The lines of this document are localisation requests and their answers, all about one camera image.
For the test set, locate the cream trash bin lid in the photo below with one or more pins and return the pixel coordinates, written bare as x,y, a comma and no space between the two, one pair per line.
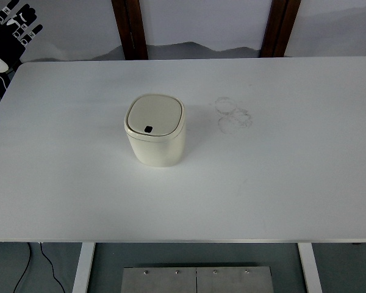
155,113

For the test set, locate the cream plastic trash bin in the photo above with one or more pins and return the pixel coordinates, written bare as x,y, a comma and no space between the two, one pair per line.
155,151

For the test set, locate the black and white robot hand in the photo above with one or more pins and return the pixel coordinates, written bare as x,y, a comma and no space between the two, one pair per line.
6,36

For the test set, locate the grey metal plate with screws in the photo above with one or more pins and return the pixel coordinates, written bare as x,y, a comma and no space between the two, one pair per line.
195,280

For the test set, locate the dark brown wooden post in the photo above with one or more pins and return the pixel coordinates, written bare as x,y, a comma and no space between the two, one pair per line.
130,29
280,29

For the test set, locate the white table leg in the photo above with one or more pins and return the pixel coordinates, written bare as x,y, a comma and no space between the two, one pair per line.
310,268
83,268

